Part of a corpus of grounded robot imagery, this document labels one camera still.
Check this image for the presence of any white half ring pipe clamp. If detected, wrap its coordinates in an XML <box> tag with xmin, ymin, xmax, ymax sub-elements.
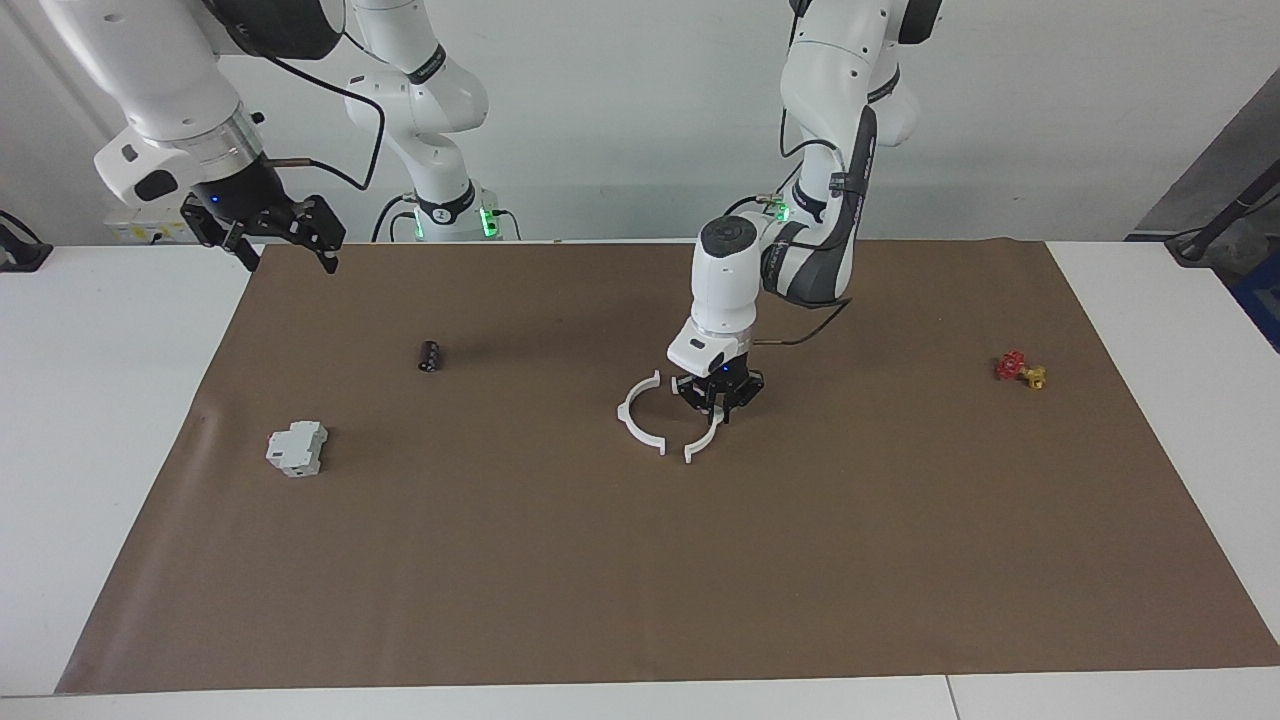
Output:
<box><xmin>684</xmin><ymin>402</ymin><xmax>727</xmax><ymax>465</ymax></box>
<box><xmin>616</xmin><ymin>370</ymin><xmax>668</xmax><ymax>457</ymax></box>

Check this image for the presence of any brown table mat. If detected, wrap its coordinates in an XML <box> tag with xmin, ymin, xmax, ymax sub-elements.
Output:
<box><xmin>55</xmin><ymin>238</ymin><xmax>1280</xmax><ymax>694</ymax></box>

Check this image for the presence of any white circuit breaker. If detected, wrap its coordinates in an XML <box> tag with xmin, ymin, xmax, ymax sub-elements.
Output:
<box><xmin>265</xmin><ymin>420</ymin><xmax>329</xmax><ymax>478</ymax></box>

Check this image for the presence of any black clamp base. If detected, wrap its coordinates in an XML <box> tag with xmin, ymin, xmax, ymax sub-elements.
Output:
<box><xmin>0</xmin><ymin>210</ymin><xmax>53</xmax><ymax>273</ymax></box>

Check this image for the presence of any black stand with pole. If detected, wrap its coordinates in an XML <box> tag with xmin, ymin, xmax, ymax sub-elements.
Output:
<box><xmin>1165</xmin><ymin>160</ymin><xmax>1280</xmax><ymax>263</ymax></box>

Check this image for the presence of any blue crate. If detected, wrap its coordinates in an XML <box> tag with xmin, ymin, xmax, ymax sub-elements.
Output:
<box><xmin>1232</xmin><ymin>250</ymin><xmax>1280</xmax><ymax>353</ymax></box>

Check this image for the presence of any black base cable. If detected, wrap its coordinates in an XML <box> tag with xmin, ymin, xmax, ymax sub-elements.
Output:
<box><xmin>722</xmin><ymin>190</ymin><xmax>791</xmax><ymax>239</ymax></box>
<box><xmin>372</xmin><ymin>193</ymin><xmax>421</xmax><ymax>243</ymax></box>

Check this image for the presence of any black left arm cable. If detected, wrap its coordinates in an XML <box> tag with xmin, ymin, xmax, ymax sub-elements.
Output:
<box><xmin>752</xmin><ymin>100</ymin><xmax>881</xmax><ymax>348</ymax></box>

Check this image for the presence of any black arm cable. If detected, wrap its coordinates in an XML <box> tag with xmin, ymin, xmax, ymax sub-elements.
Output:
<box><xmin>200</xmin><ymin>0</ymin><xmax>387</xmax><ymax>193</ymax></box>
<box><xmin>752</xmin><ymin>100</ymin><xmax>881</xmax><ymax>348</ymax></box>

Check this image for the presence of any white wall power strip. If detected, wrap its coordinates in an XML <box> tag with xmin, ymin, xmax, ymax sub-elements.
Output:
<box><xmin>105</xmin><ymin>205</ymin><xmax>201</xmax><ymax>244</ymax></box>

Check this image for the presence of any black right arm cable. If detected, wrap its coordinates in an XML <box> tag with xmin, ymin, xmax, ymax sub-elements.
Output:
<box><xmin>200</xmin><ymin>0</ymin><xmax>387</xmax><ymax>193</ymax></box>

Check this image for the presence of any red handle brass valve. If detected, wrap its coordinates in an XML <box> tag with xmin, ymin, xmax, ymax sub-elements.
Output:
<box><xmin>995</xmin><ymin>350</ymin><xmax>1048</xmax><ymax>391</ymax></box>

